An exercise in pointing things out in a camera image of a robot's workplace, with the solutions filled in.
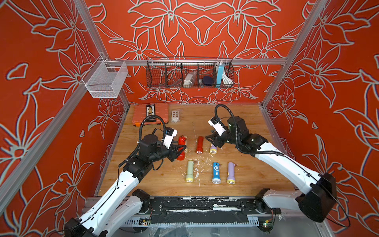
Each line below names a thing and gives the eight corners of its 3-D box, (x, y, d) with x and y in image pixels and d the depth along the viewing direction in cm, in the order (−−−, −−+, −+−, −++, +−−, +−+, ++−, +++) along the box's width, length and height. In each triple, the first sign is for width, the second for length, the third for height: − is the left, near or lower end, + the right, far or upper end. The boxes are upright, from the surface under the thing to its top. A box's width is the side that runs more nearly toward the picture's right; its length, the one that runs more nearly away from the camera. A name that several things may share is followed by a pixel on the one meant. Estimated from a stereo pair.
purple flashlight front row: (227, 183, 82) (228, 182, 80) (227, 162, 90) (228, 161, 88) (234, 185, 81) (235, 183, 79) (233, 164, 89) (234, 162, 87)
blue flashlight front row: (212, 183, 82) (213, 182, 79) (211, 164, 89) (212, 162, 87) (219, 184, 82) (220, 182, 79) (218, 164, 89) (219, 162, 87)
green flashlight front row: (185, 182, 82) (185, 180, 80) (187, 161, 90) (187, 159, 88) (192, 182, 82) (193, 181, 80) (194, 162, 90) (194, 160, 87)
